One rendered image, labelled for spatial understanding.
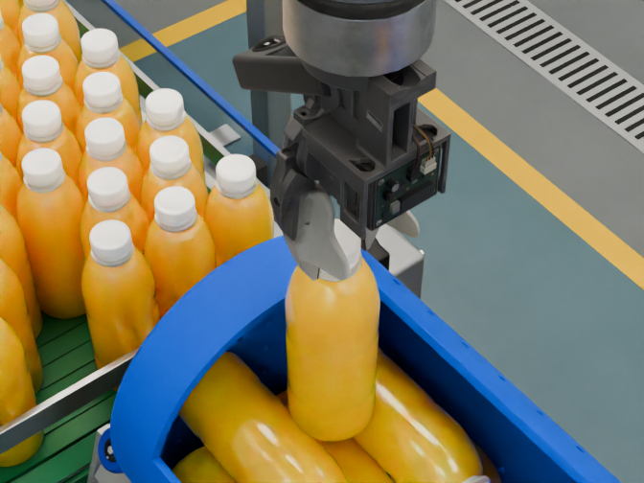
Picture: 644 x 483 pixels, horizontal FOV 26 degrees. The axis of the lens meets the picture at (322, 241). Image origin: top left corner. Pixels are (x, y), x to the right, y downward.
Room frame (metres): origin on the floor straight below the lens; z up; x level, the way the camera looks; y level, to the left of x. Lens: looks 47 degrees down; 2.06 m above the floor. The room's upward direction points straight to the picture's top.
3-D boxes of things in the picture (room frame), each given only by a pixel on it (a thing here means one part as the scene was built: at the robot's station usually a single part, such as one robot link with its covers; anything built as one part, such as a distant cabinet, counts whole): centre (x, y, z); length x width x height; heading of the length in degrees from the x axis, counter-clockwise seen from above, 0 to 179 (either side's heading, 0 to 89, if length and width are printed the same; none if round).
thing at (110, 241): (0.90, 0.20, 1.09); 0.04 x 0.04 x 0.02
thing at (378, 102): (0.65, -0.03, 1.47); 0.09 x 0.08 x 0.12; 38
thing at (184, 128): (1.09, 0.16, 0.99); 0.07 x 0.07 x 0.19
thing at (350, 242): (0.67, -0.01, 1.33); 0.04 x 0.04 x 0.02
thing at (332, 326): (0.67, -0.01, 1.23); 0.07 x 0.07 x 0.19
